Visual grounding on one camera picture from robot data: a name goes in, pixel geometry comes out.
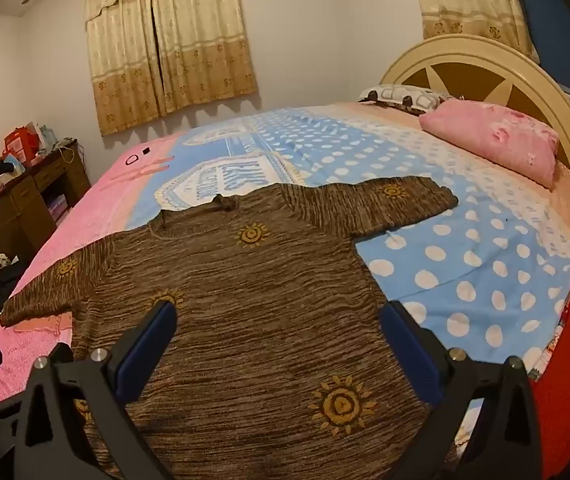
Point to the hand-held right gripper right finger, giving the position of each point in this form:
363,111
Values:
410,355

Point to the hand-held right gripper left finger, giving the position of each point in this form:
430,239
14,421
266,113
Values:
151,345

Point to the brown knitted sweater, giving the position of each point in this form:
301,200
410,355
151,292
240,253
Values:
245,310

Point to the black bag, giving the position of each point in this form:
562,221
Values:
0,285

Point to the printed blanket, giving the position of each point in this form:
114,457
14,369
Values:
465,260

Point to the wooden shelf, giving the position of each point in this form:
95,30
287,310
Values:
15,210

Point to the red gift box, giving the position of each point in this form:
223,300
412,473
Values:
20,144

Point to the pink pillow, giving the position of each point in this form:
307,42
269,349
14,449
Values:
495,135

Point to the white black patterned pillow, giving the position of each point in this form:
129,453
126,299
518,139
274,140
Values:
400,95

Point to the beige patterned curtain panel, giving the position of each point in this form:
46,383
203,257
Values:
120,50
205,35
470,0

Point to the cream wooden headboard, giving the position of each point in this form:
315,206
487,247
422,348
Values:
540,75

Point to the dark blue window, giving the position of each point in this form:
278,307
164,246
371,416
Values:
550,25

